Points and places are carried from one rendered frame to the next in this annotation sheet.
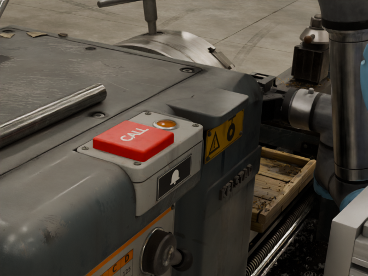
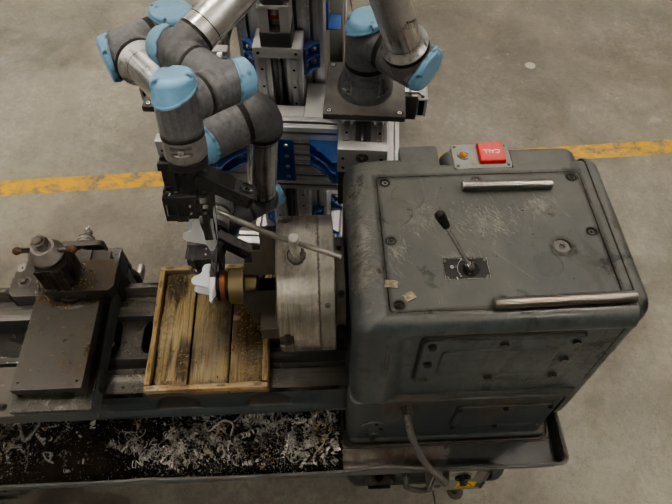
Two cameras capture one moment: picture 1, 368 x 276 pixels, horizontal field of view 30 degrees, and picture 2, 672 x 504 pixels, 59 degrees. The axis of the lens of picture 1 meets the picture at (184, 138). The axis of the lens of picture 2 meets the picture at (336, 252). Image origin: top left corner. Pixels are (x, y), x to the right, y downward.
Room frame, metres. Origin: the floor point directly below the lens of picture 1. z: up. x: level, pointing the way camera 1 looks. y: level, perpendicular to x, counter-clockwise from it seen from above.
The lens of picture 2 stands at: (1.43, 0.72, 2.27)
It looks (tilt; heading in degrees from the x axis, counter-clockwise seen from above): 55 degrees down; 240
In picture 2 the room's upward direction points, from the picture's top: straight up
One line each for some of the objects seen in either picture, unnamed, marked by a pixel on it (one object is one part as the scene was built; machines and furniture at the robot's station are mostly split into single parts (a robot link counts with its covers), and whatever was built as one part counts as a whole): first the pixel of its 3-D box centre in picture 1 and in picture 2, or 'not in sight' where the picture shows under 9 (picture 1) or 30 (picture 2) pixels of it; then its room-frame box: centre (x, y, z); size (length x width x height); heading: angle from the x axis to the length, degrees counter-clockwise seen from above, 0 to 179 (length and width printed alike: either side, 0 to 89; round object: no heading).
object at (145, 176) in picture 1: (142, 159); (478, 163); (0.65, 0.04, 1.23); 0.13 x 0.08 x 0.05; 153
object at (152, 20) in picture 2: not in sight; (174, 30); (1.12, -0.66, 1.33); 0.13 x 0.12 x 0.14; 7
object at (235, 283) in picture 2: not in sight; (238, 285); (1.26, -0.03, 1.08); 0.09 x 0.09 x 0.09; 63
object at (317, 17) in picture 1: (318, 20); (38, 242); (1.62, -0.30, 1.17); 0.04 x 0.04 x 0.03
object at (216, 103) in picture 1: (205, 110); (418, 162); (0.78, -0.02, 1.24); 0.09 x 0.08 x 0.03; 153
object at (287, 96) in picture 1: (266, 98); (208, 248); (1.28, -0.16, 1.08); 0.12 x 0.09 x 0.08; 62
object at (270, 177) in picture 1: (214, 172); (212, 325); (1.34, -0.07, 0.89); 0.36 x 0.30 x 0.04; 63
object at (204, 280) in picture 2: not in sight; (204, 281); (1.33, -0.06, 1.10); 0.09 x 0.06 x 0.03; 62
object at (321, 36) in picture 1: (316, 34); (44, 250); (1.62, -0.30, 1.13); 0.08 x 0.08 x 0.03
